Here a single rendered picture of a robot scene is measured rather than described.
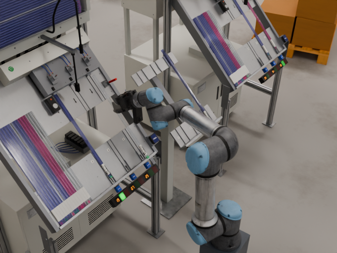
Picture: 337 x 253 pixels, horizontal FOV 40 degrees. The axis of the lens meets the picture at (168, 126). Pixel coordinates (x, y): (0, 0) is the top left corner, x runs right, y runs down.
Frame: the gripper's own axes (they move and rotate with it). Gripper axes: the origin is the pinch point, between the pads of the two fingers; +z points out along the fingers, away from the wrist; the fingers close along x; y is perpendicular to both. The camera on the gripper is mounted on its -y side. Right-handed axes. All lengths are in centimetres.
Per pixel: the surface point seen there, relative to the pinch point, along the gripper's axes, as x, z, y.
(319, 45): -275, 44, -65
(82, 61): 1.8, 3.8, 29.1
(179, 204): -39, 44, -85
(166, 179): -34, 38, -63
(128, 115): -7.9, 4.6, -6.6
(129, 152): 4.8, 0.7, -22.4
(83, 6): -9, -4, 52
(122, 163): 12.4, 0.0, -24.4
